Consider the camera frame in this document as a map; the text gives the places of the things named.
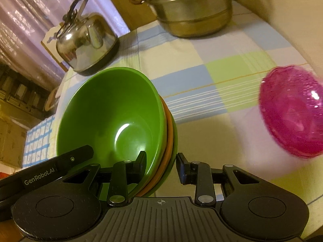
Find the stainless steel kettle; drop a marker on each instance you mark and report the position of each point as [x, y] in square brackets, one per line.
[85, 40]

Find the dark shelf rack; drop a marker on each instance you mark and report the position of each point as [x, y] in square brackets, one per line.
[22, 93]

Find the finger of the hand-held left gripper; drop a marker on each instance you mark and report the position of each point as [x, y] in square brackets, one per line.
[75, 157]

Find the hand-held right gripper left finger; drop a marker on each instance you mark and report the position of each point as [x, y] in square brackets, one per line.
[141, 167]

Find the stainless steel steamer pot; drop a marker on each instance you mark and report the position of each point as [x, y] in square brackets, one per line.
[191, 10]

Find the cardboard box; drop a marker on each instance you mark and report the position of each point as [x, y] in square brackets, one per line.
[11, 143]

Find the pale sheer curtain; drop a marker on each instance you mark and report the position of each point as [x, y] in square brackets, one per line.
[30, 17]

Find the green plastic bowl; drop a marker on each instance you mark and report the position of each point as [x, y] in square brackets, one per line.
[175, 146]
[108, 116]

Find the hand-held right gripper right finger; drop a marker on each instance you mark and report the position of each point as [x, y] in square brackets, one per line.
[181, 169]

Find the orange plastic bowl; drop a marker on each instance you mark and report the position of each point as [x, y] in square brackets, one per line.
[169, 136]

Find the wooden door panel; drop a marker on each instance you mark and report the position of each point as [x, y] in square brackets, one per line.
[118, 7]

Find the blue checked cloth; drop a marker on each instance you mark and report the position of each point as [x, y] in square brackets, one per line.
[37, 141]

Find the plaid tablecloth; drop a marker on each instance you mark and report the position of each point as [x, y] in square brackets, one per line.
[201, 80]

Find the magenta glass bowl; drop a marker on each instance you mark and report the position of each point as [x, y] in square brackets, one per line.
[292, 111]

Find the light wooden cutting board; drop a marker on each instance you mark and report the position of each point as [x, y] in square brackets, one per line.
[51, 53]

